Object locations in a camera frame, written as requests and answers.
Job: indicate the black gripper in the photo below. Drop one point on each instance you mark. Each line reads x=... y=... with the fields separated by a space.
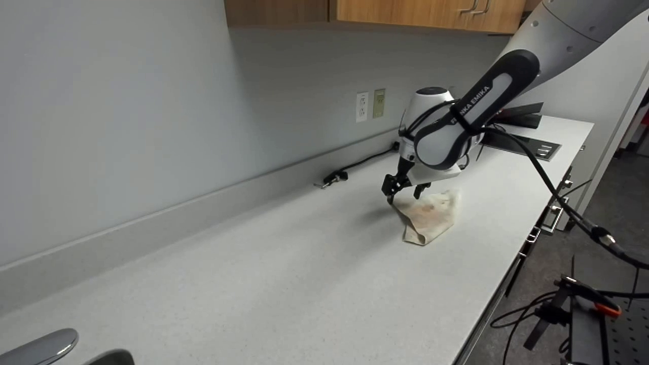
x=404 y=170

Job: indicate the stained cream towel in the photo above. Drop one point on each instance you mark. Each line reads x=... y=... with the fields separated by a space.
x=433 y=215

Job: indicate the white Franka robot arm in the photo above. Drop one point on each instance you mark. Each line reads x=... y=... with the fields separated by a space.
x=575 y=27

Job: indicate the white electrical outlet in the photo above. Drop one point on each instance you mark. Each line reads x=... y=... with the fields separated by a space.
x=364 y=106

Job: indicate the orange and black clamp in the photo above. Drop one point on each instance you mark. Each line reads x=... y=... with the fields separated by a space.
x=594 y=300

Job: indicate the black perforated board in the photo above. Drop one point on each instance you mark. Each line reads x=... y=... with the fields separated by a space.
x=624 y=331

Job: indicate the dark grey sink fixture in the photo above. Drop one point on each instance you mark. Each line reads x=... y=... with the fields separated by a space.
x=112 y=358

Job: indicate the beige wall plate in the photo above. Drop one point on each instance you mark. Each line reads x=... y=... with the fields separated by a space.
x=379 y=102

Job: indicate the wooden wall cabinet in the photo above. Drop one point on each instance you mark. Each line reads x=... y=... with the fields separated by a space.
x=284 y=10

